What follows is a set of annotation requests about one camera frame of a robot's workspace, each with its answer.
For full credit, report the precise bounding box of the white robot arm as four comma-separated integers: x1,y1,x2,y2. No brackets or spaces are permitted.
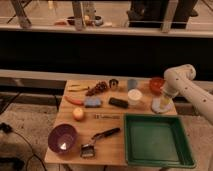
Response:
162,64,213,125

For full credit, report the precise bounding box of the wooden table board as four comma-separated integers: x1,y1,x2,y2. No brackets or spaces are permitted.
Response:
44,79,178,166

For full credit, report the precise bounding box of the yellow banana peel piece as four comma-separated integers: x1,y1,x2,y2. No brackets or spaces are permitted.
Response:
68,85,90,92

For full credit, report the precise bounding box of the red bowl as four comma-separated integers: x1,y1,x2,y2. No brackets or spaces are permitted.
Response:
149,77,165,95

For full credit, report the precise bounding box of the purple bowl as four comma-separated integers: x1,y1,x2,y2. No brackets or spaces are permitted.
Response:
48,124,78,154

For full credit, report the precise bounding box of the white plastic cup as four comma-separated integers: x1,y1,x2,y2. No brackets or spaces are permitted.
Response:
128,89,142,105

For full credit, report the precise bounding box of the black power cable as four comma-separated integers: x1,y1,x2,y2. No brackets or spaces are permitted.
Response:
0,122,48,171

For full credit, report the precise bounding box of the black rectangular block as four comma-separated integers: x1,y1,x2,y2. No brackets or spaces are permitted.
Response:
109,97,128,108

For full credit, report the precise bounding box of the blue cup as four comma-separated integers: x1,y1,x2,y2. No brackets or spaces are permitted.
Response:
127,79,138,91

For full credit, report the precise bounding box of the bunch of dark grapes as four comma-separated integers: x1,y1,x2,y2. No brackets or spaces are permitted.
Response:
86,81,108,96

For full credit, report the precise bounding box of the green plastic tray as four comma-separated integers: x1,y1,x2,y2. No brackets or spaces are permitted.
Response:
124,114,196,169

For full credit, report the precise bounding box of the small metal cup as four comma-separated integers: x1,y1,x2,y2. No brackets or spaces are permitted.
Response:
109,79,119,91

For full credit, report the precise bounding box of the blue sponge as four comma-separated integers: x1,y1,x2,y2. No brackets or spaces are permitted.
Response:
84,97,102,108

